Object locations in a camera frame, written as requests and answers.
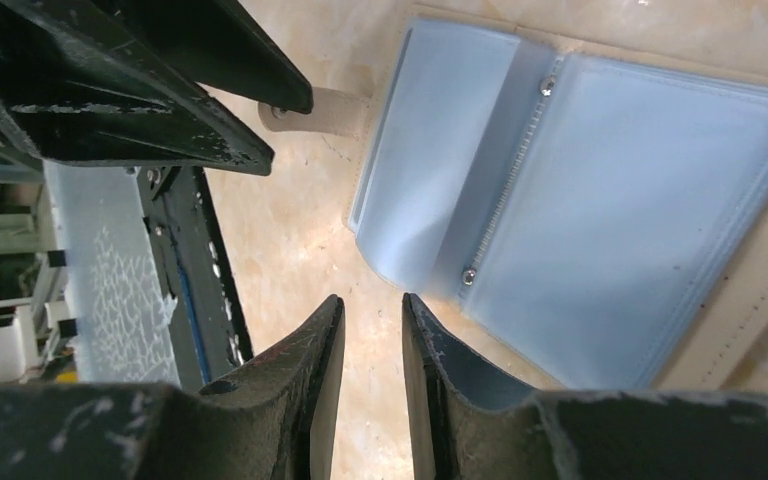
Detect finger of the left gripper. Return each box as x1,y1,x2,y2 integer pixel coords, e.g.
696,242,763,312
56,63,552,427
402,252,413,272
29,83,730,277
0,1,274,176
95,0,314,114

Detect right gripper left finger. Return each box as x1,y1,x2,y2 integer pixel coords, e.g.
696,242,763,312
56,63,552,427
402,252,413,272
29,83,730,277
0,295,345,479

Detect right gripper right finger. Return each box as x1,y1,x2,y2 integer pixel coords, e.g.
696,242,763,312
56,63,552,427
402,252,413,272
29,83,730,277
402,293,768,479

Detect beige card holder wallet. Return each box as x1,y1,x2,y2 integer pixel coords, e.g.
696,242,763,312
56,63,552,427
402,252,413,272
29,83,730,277
258,5,768,389

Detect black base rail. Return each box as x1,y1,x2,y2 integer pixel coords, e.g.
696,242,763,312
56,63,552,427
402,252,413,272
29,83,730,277
136,167,253,392

